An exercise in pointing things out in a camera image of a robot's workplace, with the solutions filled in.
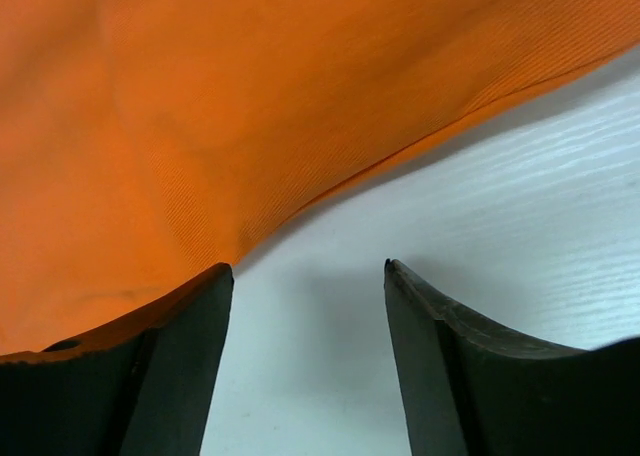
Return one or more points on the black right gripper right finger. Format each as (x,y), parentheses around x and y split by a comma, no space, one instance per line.
(472,386)

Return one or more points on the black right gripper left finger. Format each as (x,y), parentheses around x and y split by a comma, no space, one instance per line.
(141,384)

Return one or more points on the orange trousers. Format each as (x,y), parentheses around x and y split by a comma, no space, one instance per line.
(143,141)

